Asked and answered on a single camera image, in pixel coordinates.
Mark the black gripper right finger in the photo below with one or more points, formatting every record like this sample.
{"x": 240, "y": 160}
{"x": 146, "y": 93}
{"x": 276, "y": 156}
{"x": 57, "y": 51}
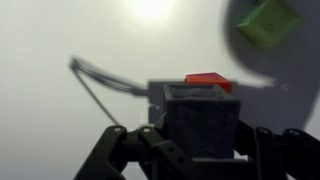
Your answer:
{"x": 286, "y": 156}

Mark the grey block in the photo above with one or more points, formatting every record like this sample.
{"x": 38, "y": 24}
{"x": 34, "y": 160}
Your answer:
{"x": 203, "y": 123}

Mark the yellow-green block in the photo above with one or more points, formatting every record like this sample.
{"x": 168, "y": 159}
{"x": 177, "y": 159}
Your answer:
{"x": 268, "y": 23}

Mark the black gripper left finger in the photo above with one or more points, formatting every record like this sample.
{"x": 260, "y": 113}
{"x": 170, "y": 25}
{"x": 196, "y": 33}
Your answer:
{"x": 126, "y": 156}

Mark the orange block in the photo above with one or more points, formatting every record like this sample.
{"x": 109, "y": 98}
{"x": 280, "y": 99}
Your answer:
{"x": 208, "y": 79}

